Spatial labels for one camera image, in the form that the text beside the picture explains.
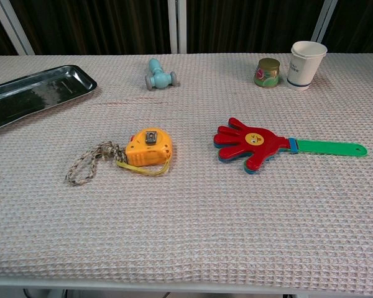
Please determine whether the stainless steel tray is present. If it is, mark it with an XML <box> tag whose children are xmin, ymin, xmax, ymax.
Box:
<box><xmin>0</xmin><ymin>65</ymin><xmax>98</xmax><ymax>132</ymax></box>

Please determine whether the white paper cup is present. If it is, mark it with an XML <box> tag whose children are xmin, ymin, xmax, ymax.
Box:
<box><xmin>287</xmin><ymin>41</ymin><xmax>328</xmax><ymax>91</ymax></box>

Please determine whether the white aluminium frame post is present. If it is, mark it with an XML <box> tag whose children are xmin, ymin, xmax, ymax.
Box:
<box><xmin>310</xmin><ymin>0</ymin><xmax>338</xmax><ymax>44</ymax></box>
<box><xmin>168</xmin><ymin>0</ymin><xmax>187</xmax><ymax>54</ymax></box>
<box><xmin>0</xmin><ymin>0</ymin><xmax>35</xmax><ymax>56</ymax></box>

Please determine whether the light blue toy hammer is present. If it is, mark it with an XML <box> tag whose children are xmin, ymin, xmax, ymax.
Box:
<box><xmin>144</xmin><ymin>58</ymin><xmax>181</xmax><ymax>91</ymax></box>

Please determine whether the yellow tape measure with cord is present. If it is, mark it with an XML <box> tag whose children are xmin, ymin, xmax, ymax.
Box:
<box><xmin>65</xmin><ymin>127</ymin><xmax>173</xmax><ymax>186</ymax></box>

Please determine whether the small green printed can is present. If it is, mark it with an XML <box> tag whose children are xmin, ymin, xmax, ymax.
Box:
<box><xmin>253</xmin><ymin>58</ymin><xmax>281</xmax><ymax>88</ymax></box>

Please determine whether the red hand clapper green handle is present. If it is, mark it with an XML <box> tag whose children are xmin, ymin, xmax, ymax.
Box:
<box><xmin>213</xmin><ymin>117</ymin><xmax>368</xmax><ymax>175</ymax></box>

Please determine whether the pink waffle weave tablecloth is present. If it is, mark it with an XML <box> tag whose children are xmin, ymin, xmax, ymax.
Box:
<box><xmin>0</xmin><ymin>53</ymin><xmax>373</xmax><ymax>292</ymax></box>

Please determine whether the black curtain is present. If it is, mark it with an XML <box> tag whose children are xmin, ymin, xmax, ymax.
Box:
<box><xmin>0</xmin><ymin>0</ymin><xmax>373</xmax><ymax>56</ymax></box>

